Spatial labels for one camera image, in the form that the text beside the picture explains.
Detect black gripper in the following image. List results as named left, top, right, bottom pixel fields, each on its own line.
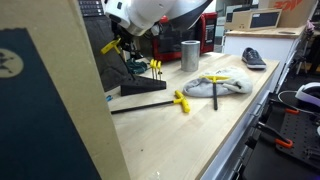
left=111, top=21, right=143, bottom=59

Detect long yellow T-handle hex key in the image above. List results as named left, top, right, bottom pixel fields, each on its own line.
left=112, top=90, right=191, bottom=114

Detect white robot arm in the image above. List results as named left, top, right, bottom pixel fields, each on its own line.
left=104, top=0, right=213, bottom=52

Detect black wedge tool stand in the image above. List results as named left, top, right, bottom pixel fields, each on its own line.
left=120, top=75, right=166, bottom=96

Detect red black microwave oven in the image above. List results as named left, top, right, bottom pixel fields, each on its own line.
left=152, top=12, right=217, bottom=62

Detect dark grey foam panel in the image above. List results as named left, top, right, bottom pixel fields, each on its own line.
left=82, top=15, right=131, bottom=93

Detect grey metal cylinder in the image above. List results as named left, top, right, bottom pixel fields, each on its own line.
left=181, top=40, right=200, bottom=72

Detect light grey crumpled cloth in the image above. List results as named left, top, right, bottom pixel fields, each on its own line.
left=182, top=66, right=253, bottom=98

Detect brown cardboard box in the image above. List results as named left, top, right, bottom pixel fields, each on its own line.
left=0, top=0, right=130, bottom=180

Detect grey canvas sneaker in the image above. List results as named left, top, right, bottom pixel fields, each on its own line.
left=242, top=47, right=266, bottom=69

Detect cardboard box on counter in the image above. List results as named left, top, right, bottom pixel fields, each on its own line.
left=224, top=0, right=318, bottom=31

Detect white headset device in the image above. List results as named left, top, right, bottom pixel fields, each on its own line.
left=277, top=81, right=320, bottom=108

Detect teal cable bundle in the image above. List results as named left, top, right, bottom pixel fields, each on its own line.
left=125, top=58, right=149, bottom=75

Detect small yellow T-handle keys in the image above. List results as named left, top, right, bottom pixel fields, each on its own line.
left=150, top=59, right=162, bottom=80

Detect yellow T-handle key on cloth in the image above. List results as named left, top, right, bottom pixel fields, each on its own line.
left=200, top=75, right=229, bottom=110

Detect orange handled clamp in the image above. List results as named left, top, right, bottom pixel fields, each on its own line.
left=255, top=122, right=293, bottom=149

